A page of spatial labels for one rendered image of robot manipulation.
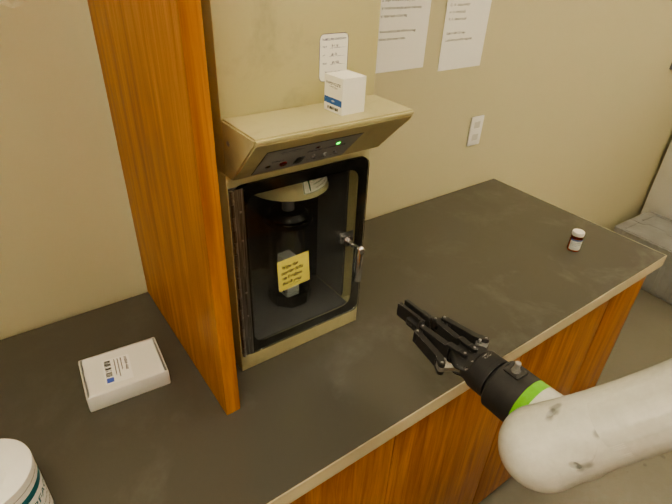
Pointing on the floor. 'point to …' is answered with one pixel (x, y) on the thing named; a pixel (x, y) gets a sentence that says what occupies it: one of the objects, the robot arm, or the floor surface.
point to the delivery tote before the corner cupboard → (644, 227)
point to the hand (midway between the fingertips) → (413, 315)
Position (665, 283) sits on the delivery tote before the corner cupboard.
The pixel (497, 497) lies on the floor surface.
